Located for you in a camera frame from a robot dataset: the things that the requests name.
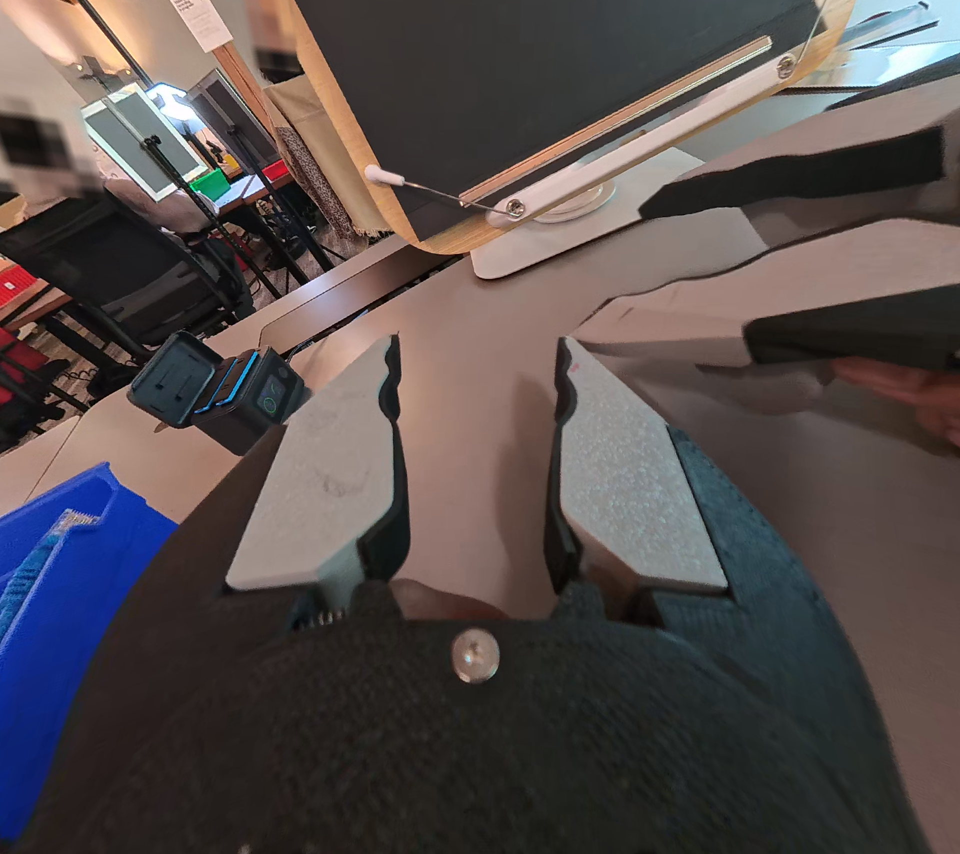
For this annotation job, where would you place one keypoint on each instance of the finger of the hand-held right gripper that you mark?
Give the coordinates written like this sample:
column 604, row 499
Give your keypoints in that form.
column 705, row 307
column 810, row 142

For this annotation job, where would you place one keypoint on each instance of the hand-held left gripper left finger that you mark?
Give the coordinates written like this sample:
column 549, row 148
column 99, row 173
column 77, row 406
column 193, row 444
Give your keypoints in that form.
column 315, row 494

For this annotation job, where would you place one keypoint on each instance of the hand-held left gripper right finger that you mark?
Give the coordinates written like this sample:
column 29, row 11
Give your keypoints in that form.
column 638, row 494

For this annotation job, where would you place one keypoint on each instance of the blue plastic bin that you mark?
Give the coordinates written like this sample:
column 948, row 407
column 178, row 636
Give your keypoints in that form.
column 60, row 614

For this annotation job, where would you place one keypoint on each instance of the person's right hand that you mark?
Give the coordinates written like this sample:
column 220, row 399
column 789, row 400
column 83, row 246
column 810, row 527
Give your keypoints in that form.
column 915, row 397

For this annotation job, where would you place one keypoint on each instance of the black device case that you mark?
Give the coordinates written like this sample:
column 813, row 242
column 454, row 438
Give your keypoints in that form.
column 225, row 397

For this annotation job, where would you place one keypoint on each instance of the black office chair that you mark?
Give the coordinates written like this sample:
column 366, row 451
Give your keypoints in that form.
column 120, row 262

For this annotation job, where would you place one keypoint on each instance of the black computer monitor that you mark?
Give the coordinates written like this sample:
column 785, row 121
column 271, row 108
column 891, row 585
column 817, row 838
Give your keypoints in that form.
column 525, row 29

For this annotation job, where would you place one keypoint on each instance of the red storage crate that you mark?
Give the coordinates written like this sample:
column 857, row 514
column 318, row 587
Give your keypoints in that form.
column 23, row 374

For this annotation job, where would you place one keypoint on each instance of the beige hanging cloth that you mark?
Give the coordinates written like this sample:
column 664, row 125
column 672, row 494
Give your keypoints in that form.
column 315, row 149

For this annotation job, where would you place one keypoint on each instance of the white paper sign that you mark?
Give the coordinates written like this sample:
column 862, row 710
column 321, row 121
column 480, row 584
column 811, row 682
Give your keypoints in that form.
column 198, row 14

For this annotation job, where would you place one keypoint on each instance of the black light stand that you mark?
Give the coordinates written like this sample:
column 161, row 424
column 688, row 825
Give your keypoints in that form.
column 105, row 29

